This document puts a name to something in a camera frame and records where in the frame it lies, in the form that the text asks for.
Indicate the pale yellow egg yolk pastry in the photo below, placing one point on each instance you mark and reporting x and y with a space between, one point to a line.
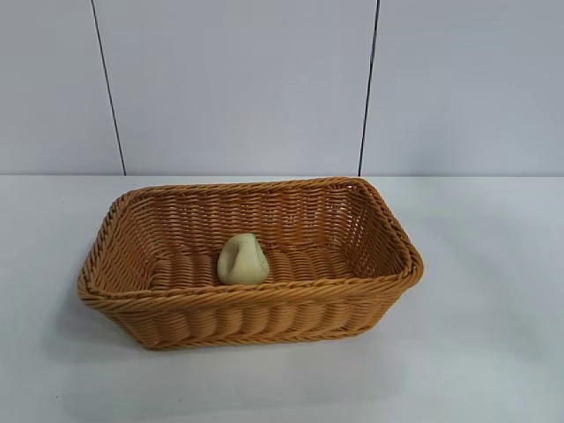
242 264

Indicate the brown woven wicker basket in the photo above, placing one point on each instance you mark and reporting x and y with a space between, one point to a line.
264 317

